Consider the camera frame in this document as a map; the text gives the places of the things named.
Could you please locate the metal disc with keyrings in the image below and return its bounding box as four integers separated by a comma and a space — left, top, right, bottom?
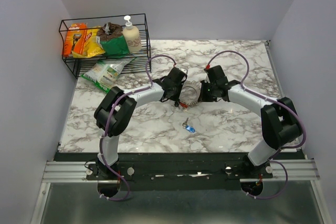
174, 81, 201, 108

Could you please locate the key with blue tag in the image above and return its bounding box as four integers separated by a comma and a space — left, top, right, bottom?
182, 118, 195, 133

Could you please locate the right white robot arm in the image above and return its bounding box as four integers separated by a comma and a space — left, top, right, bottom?
198, 66, 303, 178

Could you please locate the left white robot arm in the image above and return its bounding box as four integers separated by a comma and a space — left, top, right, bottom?
94, 67, 187, 179

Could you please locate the key with red tag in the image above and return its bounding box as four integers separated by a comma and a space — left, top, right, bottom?
179, 101, 191, 109

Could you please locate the beige pump soap bottle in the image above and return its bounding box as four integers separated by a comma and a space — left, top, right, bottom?
123, 15, 142, 53

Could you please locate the green white snack bag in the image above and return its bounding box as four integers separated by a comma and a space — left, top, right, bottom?
81, 58, 135, 93

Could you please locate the green and brown bag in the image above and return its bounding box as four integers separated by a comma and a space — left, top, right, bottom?
97, 22, 129, 58

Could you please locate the yellow chips bag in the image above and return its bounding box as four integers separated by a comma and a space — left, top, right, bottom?
72, 26, 105, 58

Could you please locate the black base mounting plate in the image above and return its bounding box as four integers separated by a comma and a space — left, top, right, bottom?
43, 151, 316, 197

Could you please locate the orange razor package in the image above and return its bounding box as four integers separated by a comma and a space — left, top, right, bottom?
63, 23, 87, 57

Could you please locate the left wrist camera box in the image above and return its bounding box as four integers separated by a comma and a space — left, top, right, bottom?
180, 68, 188, 74

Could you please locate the black wire basket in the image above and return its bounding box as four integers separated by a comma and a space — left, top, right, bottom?
58, 13, 151, 78

